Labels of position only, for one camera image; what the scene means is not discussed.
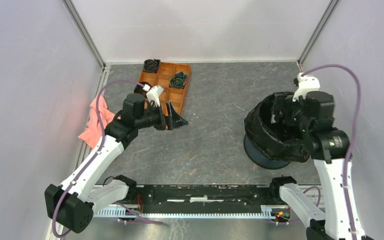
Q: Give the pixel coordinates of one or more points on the orange compartment tray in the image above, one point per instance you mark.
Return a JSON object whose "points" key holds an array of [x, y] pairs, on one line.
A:
{"points": [[162, 76]]}

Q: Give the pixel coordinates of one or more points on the dark blue trash bin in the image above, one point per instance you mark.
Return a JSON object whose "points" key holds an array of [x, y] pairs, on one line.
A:
{"points": [[259, 159]]}

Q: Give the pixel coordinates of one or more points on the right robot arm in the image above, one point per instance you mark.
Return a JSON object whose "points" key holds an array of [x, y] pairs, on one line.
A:
{"points": [[330, 150]]}

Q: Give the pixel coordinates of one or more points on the aluminium frame post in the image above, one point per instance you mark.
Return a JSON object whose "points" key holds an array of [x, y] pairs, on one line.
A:
{"points": [[75, 16], [328, 12]]}

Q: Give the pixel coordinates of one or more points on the pink cloth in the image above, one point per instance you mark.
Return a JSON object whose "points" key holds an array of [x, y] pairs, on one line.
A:
{"points": [[98, 113]]}

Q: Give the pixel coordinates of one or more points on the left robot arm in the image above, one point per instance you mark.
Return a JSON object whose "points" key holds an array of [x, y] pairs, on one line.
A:
{"points": [[73, 203]]}

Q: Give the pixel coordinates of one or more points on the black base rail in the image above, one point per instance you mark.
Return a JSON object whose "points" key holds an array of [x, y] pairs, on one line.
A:
{"points": [[201, 199]]}

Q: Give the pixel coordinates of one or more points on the aluminium frame post right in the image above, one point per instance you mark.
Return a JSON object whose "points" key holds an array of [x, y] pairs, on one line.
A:
{"points": [[328, 12]]}

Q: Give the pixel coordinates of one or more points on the rolled tie red black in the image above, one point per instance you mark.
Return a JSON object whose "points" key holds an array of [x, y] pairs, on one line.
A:
{"points": [[140, 87]]}

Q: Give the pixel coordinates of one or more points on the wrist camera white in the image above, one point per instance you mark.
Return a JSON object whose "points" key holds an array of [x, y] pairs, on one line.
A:
{"points": [[305, 84], [153, 94]]}

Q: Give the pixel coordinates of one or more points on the black trash bag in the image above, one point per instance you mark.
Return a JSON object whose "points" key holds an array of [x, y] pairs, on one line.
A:
{"points": [[275, 141]]}

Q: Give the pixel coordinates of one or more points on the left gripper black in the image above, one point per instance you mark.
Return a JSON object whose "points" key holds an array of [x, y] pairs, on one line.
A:
{"points": [[173, 121]]}

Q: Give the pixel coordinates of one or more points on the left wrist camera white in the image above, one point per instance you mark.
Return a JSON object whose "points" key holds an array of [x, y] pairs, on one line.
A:
{"points": [[153, 94]]}

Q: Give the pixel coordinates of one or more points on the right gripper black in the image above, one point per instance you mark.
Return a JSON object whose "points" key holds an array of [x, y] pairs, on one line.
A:
{"points": [[285, 101]]}

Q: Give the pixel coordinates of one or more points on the rolled tie blue yellow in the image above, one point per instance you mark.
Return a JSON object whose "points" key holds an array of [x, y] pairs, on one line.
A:
{"points": [[178, 81]]}

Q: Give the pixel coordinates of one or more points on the aluminium frame post left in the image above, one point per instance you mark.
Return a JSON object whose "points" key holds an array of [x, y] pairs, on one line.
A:
{"points": [[75, 16]]}

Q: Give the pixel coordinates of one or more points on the rolled tie dark far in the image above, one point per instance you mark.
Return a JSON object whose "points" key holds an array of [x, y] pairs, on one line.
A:
{"points": [[151, 65]]}

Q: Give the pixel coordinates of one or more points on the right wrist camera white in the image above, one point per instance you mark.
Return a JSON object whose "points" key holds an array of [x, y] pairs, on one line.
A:
{"points": [[305, 84]]}

